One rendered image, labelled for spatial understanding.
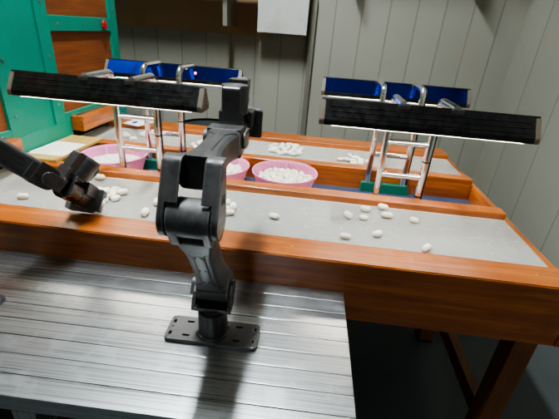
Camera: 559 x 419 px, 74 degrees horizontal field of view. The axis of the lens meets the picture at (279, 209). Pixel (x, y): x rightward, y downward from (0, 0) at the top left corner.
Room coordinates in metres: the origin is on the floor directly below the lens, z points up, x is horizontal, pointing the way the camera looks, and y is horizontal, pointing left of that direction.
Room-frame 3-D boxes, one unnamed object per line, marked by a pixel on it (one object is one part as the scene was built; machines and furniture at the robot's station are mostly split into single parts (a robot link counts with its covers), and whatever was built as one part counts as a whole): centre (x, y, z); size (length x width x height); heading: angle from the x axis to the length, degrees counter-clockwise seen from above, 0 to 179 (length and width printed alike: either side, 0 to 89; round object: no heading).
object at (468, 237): (1.08, 0.13, 0.73); 1.81 x 0.30 x 0.02; 85
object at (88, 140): (1.49, 0.92, 0.77); 0.33 x 0.15 x 0.01; 175
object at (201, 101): (1.18, 0.56, 1.08); 0.62 x 0.08 x 0.07; 85
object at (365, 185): (1.58, -0.45, 0.90); 0.20 x 0.19 x 0.45; 85
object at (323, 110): (1.10, -0.41, 1.08); 0.62 x 0.08 x 0.07; 85
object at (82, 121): (1.83, 0.95, 0.83); 0.30 x 0.06 x 0.07; 175
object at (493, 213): (1.26, 0.12, 0.71); 1.81 x 0.05 x 0.11; 85
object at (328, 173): (1.58, 0.09, 0.71); 1.81 x 0.05 x 0.11; 85
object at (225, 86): (0.78, 0.12, 1.11); 0.12 x 0.09 x 0.12; 177
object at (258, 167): (1.41, -0.01, 0.72); 0.27 x 0.27 x 0.10
